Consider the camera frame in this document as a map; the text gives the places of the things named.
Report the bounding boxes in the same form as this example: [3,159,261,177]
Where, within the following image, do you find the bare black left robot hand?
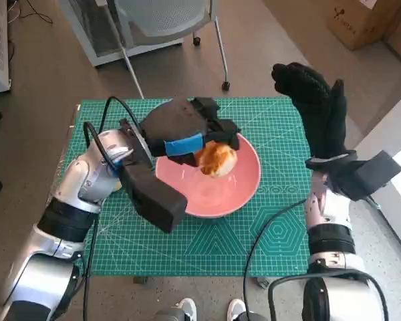
[139,96,241,168]

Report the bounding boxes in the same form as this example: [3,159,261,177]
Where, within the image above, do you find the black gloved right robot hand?
[271,62,350,161]

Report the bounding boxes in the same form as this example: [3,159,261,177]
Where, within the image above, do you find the rectangular striped toy bread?
[198,140,239,178]

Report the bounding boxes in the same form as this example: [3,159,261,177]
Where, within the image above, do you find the pink bowl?
[154,133,261,219]

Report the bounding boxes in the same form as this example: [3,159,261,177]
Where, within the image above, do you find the printed cardboard box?
[327,0,401,51]

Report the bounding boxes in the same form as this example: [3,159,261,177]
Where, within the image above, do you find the grey mesh chair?
[100,0,231,98]

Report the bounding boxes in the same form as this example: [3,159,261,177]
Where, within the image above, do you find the green cutting mat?
[61,96,313,278]

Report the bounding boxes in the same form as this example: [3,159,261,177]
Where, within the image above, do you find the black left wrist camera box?
[118,162,188,234]

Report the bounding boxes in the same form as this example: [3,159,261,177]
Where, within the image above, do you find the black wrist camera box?
[118,162,188,234]
[330,150,401,202]

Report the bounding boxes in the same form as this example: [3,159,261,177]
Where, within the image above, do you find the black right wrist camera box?
[330,150,401,202]

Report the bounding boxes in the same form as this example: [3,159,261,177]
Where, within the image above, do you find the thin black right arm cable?
[243,199,308,321]

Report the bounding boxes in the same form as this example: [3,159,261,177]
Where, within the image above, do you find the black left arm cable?
[82,96,144,321]

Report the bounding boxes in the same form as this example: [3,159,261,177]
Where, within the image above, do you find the black floor cable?
[8,0,54,24]

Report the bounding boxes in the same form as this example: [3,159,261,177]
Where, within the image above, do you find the thick black looped arm cable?
[267,270,388,321]

